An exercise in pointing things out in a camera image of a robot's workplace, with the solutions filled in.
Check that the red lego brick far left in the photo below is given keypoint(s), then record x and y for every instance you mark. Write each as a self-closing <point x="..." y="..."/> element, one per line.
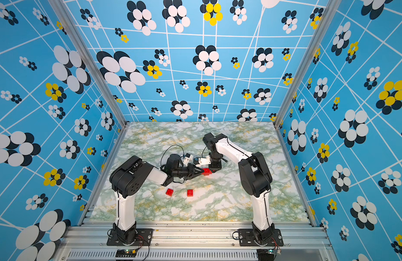
<point x="169" y="192"/>

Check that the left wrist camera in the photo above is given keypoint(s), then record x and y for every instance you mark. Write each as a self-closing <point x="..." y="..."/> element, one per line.
<point x="186" y="159"/>

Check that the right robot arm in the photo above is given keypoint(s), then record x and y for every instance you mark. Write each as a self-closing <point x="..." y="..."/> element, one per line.
<point x="255" y="178"/>

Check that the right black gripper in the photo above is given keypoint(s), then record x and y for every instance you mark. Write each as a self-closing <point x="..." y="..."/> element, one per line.
<point x="213" y="167"/>

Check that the right circuit board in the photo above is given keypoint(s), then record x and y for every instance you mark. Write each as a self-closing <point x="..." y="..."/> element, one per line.
<point x="267" y="255"/>

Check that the right aluminium corner post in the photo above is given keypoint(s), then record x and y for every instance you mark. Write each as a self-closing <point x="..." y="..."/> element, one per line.
<point x="314" y="44"/>

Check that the aluminium corner post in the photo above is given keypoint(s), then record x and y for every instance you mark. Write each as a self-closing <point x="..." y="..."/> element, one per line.
<point x="77" y="40"/>
<point x="314" y="44"/>

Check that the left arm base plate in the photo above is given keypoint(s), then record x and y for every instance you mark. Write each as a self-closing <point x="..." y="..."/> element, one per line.
<point x="133" y="237"/>

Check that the aluminium front rail frame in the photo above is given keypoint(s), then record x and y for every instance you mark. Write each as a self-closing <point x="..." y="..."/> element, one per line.
<point x="191" y="241"/>

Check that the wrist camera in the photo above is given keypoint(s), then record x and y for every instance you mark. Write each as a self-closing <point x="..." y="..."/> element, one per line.
<point x="186" y="159"/>
<point x="201" y="161"/>

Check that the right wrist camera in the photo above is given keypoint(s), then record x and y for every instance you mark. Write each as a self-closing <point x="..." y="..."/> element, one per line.
<point x="201" y="161"/>

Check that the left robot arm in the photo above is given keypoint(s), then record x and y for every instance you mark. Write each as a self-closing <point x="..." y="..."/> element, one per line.
<point x="127" y="180"/>

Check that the red long lego brick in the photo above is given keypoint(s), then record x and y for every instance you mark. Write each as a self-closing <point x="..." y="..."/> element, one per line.
<point x="207" y="172"/>

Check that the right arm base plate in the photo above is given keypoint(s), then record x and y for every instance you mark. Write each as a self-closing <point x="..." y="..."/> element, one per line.
<point x="254" y="238"/>

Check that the left black circuit board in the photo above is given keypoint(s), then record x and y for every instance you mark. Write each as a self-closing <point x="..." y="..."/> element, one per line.
<point x="126" y="253"/>

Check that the left aluminium corner post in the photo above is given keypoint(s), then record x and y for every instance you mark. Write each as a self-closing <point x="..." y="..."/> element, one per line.
<point x="77" y="40"/>

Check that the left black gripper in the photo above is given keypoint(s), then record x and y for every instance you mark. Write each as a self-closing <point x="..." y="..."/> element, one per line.
<point x="191" y="169"/>

